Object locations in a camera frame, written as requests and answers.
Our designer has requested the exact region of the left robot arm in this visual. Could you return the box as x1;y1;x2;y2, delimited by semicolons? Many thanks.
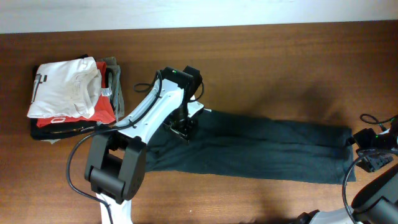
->
84;66;204;223

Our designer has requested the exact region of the olive grey folded garment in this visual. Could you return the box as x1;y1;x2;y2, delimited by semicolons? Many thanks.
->
41;56;126;144

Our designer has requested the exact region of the red folded t-shirt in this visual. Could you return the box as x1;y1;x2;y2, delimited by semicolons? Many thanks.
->
27;61;116;128

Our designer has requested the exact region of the black folded garment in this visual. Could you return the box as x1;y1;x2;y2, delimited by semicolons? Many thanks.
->
30;54;118;141

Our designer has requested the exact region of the white folded t-shirt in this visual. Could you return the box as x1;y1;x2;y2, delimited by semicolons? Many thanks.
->
27;57;102;118

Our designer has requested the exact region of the dark green t-shirt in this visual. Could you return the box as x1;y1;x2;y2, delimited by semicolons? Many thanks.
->
146;110;353;184

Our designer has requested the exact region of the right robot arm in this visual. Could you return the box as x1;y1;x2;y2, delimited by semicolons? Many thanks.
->
293;114;397;224

